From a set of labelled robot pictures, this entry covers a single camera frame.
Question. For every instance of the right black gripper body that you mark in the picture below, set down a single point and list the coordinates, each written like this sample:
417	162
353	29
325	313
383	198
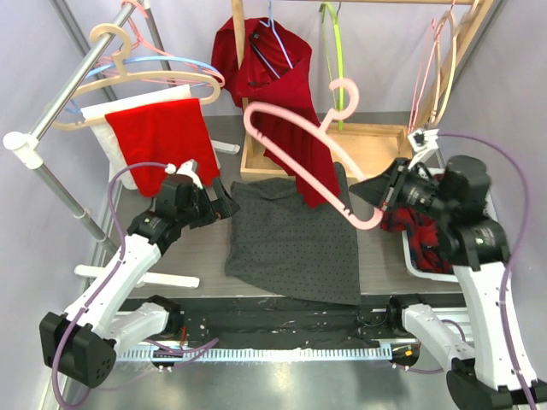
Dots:
405	188

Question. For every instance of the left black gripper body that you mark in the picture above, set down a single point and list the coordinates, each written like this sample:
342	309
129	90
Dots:
200	211

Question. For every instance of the grey dotted garment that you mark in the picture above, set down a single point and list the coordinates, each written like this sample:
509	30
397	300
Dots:
281	245

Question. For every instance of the white plastic laundry basket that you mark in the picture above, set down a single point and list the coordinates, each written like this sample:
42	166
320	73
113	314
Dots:
423	261

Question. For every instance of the blue wire hanger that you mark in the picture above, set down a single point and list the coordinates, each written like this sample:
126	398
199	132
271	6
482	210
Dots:
269	48

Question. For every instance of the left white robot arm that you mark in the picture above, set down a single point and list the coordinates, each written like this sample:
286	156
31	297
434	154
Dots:
84	341

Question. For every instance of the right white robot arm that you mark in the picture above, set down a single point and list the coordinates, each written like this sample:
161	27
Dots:
494	372

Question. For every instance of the beige wooden hanger right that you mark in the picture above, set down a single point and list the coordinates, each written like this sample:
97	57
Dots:
461	35

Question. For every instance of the beige wooden hanger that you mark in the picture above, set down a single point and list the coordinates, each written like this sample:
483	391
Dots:
461	35
110	28

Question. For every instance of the beige wooden hanger left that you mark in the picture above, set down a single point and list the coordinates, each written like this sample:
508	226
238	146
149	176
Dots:
110	28

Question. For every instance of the blue hanger left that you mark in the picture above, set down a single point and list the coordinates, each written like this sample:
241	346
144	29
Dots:
115	72

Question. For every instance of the green hanger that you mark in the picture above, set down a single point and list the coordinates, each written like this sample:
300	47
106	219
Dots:
338	96

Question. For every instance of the wooden clothes rack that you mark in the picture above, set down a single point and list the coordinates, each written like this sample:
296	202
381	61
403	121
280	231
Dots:
373	146

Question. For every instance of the red plaid garment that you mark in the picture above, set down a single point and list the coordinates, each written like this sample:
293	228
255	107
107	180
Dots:
401	219

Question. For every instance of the white hung cloth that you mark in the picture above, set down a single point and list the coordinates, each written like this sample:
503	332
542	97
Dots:
105	134

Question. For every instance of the bright red hung garment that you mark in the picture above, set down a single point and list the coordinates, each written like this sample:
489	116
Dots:
171	132

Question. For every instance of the metal clothes rack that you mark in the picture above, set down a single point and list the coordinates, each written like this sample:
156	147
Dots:
24	145

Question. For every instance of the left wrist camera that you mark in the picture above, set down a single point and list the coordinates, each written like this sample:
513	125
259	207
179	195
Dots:
188	168

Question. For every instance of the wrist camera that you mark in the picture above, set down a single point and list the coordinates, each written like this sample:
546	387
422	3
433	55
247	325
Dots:
188	168
423	144

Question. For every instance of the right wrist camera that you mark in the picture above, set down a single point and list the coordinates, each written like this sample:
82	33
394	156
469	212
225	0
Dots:
423	144

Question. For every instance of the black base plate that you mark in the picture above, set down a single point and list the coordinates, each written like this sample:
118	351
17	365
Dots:
280	323

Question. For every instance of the white cable duct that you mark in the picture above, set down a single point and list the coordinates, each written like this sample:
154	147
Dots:
143	353

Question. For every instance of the thin pink wire hanger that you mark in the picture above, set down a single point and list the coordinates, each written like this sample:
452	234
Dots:
430	55

